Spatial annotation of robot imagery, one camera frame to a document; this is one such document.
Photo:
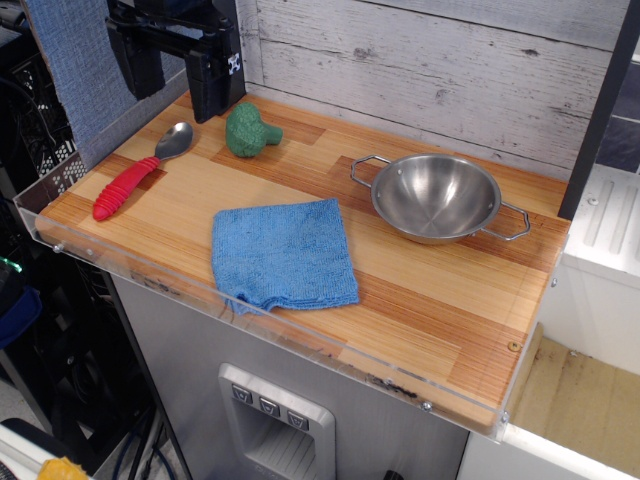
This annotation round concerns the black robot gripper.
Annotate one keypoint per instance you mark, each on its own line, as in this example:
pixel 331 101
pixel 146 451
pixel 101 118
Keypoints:
pixel 139 31

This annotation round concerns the green toy vegetable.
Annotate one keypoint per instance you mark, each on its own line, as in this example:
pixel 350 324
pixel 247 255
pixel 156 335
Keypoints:
pixel 246 134

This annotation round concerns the blue folded cloth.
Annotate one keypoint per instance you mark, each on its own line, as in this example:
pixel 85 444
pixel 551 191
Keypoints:
pixel 292 256

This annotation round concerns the blue fabric panel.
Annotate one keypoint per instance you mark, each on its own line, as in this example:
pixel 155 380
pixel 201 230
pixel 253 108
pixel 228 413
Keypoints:
pixel 102 112

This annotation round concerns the clear acrylic edge guard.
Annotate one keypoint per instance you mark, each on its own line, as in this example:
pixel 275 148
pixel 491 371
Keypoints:
pixel 440 325

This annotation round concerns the white toy sink counter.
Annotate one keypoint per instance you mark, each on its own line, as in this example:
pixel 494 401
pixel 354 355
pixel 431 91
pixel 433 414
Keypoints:
pixel 576 404

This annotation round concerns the spoon with red handle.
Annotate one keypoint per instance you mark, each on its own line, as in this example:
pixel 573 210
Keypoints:
pixel 175 142

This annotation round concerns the stainless steel bowl with handles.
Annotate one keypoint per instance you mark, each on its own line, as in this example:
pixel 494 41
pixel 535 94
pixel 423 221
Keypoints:
pixel 434 198

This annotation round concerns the black vertical post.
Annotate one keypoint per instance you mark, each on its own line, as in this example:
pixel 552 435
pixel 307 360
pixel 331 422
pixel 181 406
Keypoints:
pixel 616 72

